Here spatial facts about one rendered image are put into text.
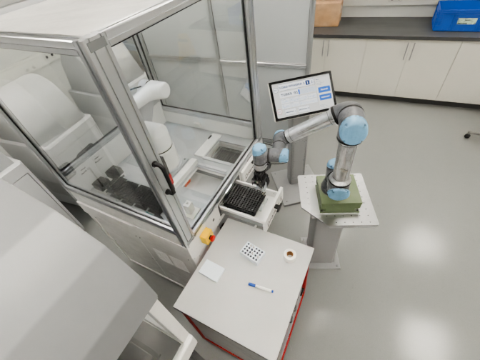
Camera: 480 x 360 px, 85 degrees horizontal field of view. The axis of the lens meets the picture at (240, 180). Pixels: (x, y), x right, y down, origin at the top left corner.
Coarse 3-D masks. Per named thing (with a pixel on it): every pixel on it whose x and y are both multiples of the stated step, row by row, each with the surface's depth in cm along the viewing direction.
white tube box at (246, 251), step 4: (248, 244) 157; (252, 244) 155; (244, 248) 155; (248, 248) 154; (252, 248) 154; (256, 248) 154; (240, 252) 153; (244, 252) 153; (248, 252) 152; (256, 252) 152; (260, 252) 151; (264, 252) 151; (244, 256) 153; (248, 256) 150; (252, 256) 150; (256, 256) 149; (260, 256) 149; (252, 260) 148; (256, 260) 150; (260, 260) 150; (256, 264) 148
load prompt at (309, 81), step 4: (304, 80) 209; (308, 80) 210; (312, 80) 210; (280, 84) 208; (284, 84) 208; (288, 84) 209; (292, 84) 209; (296, 84) 209; (300, 84) 209; (304, 84) 210; (308, 84) 210; (312, 84) 210; (280, 88) 208; (284, 88) 209; (288, 88) 209; (292, 88) 209
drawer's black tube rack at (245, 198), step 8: (240, 184) 176; (232, 192) 172; (240, 192) 171; (248, 192) 170; (256, 192) 169; (224, 200) 168; (232, 200) 167; (240, 200) 167; (248, 200) 166; (256, 200) 169; (232, 208) 167; (240, 208) 162; (248, 208) 166
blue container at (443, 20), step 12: (444, 0) 319; (456, 0) 314; (468, 0) 310; (444, 12) 297; (456, 12) 293; (468, 12) 289; (432, 24) 324; (444, 24) 305; (456, 24) 300; (468, 24) 296
